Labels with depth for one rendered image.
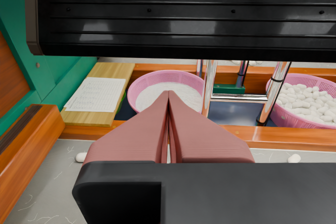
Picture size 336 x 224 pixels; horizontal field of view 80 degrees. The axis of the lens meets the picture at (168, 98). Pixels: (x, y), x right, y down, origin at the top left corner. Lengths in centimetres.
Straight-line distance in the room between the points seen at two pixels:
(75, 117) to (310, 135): 60
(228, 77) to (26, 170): 65
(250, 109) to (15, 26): 70
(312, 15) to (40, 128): 46
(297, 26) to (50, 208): 49
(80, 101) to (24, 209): 29
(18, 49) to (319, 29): 50
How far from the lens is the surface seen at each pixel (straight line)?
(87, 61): 79
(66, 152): 57
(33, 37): 27
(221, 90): 78
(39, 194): 52
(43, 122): 48
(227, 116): 72
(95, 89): 68
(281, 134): 58
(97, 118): 57
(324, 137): 63
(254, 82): 83
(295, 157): 56
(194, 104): 66
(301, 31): 25
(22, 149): 45
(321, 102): 80
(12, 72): 53
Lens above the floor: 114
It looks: 38 degrees down
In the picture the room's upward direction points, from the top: straight up
